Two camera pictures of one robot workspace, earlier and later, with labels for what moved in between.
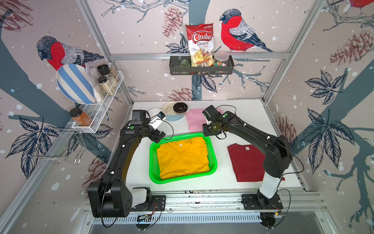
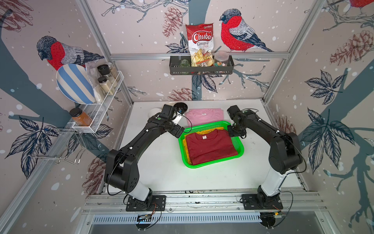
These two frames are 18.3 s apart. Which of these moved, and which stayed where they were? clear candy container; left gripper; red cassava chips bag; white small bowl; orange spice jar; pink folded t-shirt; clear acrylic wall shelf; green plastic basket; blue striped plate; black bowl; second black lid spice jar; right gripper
Moved: green plastic basket; left gripper; right gripper
Stayed: clear candy container; pink folded t-shirt; white small bowl; clear acrylic wall shelf; blue striped plate; second black lid spice jar; red cassava chips bag; orange spice jar; black bowl
